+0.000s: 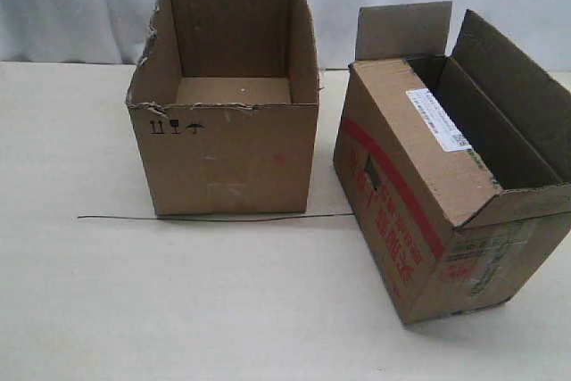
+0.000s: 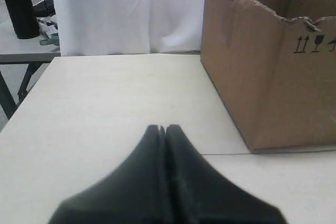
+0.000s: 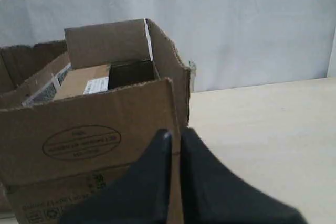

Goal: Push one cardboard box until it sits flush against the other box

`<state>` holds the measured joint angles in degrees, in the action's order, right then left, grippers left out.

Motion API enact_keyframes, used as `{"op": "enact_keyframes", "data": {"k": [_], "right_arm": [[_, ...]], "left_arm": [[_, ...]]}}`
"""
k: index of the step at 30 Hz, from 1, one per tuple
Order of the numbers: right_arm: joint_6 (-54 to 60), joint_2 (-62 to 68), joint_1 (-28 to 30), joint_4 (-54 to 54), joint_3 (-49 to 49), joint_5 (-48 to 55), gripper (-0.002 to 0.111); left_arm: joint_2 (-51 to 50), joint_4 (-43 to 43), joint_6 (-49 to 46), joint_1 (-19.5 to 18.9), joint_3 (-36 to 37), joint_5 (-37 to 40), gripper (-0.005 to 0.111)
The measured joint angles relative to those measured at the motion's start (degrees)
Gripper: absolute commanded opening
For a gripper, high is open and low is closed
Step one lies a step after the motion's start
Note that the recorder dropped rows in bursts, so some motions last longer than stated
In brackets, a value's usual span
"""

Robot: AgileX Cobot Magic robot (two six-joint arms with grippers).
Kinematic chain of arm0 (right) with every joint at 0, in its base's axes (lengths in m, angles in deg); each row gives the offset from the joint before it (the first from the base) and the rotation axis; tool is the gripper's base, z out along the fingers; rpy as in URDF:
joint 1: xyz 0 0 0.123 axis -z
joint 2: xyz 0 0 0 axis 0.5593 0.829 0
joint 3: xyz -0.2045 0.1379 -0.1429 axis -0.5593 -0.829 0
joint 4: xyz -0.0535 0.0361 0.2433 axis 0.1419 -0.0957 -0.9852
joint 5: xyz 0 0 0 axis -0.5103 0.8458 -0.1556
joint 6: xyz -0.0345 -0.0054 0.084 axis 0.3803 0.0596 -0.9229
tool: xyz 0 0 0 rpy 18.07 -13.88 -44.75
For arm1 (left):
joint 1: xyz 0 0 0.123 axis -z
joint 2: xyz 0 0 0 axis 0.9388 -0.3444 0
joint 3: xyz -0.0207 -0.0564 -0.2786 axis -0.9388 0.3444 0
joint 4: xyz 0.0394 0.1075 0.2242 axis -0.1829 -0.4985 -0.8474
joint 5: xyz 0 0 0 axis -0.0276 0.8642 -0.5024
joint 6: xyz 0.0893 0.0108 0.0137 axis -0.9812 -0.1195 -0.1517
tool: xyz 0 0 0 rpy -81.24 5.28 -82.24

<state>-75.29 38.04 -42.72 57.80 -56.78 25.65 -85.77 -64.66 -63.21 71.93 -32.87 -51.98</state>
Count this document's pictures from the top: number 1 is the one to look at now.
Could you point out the cardboard box with red print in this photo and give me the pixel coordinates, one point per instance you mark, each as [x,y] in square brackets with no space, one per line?
[456,163]

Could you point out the large open torn cardboard box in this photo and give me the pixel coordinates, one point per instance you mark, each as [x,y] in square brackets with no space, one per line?
[224,105]

